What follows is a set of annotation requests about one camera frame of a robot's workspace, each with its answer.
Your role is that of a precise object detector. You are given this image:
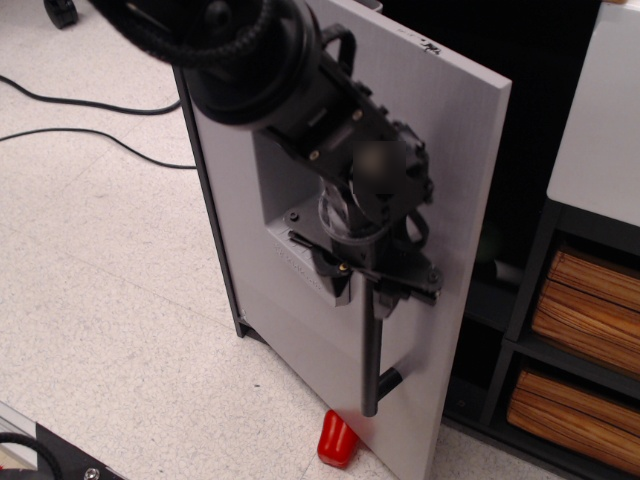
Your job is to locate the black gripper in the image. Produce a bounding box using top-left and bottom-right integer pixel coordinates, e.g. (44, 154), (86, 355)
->
(287, 197), (443, 320)

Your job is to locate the black floor cable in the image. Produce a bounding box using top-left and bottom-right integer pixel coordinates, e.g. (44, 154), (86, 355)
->
(0, 127), (197, 170)
(0, 74), (182, 117)

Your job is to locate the black floor cable lower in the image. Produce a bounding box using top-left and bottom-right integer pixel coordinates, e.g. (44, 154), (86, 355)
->
(0, 127), (197, 170)

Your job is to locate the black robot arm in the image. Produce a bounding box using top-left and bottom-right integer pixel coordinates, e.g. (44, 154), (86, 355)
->
(96, 1), (443, 316)

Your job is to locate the black fridge door handle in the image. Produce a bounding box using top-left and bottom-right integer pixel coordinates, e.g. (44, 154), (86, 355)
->
(361, 278), (403, 418)

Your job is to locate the black caster wheel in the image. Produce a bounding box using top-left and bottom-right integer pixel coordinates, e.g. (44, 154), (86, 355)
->
(43, 0), (78, 30)

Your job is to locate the white counter top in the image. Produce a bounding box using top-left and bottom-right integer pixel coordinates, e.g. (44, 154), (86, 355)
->
(547, 1), (639, 226)

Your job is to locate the black base plate with screw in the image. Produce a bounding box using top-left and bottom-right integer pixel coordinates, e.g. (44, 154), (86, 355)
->
(35, 423), (123, 480)

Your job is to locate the black braided cable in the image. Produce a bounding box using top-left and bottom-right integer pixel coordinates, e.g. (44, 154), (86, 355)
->
(0, 434), (61, 480)

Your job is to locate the red bell pepper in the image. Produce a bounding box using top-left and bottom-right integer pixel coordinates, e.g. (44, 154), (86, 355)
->
(317, 410), (360, 469)

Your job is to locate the grey ice water dispenser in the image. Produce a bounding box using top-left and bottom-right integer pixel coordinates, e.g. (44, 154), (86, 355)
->
(252, 133), (351, 307)

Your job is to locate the grey toy fridge door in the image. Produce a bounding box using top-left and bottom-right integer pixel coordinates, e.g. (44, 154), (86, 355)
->
(185, 1), (511, 479)

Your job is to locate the dark grey fridge cabinet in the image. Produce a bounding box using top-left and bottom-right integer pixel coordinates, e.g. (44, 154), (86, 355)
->
(172, 0), (640, 480)

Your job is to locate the black floor cable upper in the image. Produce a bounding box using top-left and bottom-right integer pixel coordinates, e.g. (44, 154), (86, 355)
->
(0, 74), (182, 117)

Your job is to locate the aluminium rail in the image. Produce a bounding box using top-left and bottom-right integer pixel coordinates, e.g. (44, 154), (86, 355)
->
(1, 402), (38, 470)

